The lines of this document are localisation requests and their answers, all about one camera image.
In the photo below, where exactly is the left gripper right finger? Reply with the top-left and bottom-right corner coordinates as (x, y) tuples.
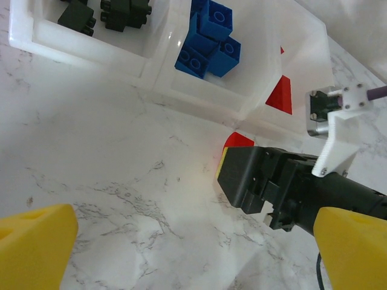
(313, 207), (387, 290)

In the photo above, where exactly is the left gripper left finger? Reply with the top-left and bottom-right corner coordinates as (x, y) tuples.
(0, 204), (79, 290)

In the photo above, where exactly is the blue lego brick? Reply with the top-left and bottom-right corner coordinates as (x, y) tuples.
(174, 11), (220, 80)
(198, 0), (235, 42)
(208, 36), (242, 79)

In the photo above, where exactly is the clear three-compartment plastic container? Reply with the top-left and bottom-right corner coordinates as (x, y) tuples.
(8, 0), (335, 143)

